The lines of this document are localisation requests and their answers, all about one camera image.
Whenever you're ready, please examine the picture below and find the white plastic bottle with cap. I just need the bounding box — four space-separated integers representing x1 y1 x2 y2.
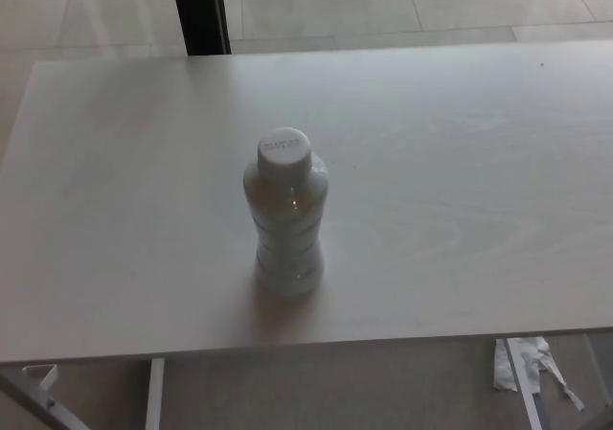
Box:
242 126 331 299

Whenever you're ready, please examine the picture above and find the white straight table leg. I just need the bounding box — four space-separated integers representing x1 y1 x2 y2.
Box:
145 357 166 430

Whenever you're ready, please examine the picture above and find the crumpled white paper scrap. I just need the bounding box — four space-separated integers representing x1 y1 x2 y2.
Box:
492 336 587 413

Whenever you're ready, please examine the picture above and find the white slanted table leg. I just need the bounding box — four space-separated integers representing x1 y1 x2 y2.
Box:
506 337 553 430

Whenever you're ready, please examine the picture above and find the black vertical post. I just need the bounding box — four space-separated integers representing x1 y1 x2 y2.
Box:
170 0 233 58

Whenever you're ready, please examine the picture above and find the grey diagonal table frame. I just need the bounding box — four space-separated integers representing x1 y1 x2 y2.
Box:
0 363 93 430

